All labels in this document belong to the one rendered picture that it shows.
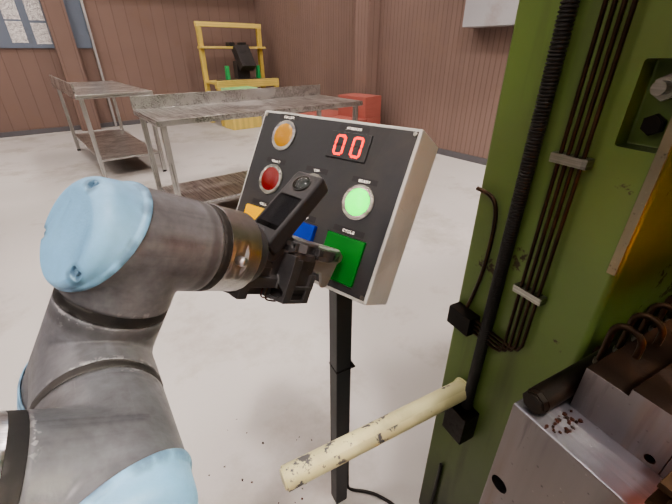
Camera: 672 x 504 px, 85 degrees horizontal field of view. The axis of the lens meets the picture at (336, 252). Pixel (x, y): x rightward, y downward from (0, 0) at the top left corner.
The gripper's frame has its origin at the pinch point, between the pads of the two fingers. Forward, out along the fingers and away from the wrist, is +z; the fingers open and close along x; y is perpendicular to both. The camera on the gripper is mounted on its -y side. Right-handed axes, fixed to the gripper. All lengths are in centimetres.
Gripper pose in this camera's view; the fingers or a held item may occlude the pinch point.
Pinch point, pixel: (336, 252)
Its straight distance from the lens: 58.0
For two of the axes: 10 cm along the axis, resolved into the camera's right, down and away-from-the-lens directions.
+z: 5.3, 1.0, 8.4
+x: 7.9, 2.9, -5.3
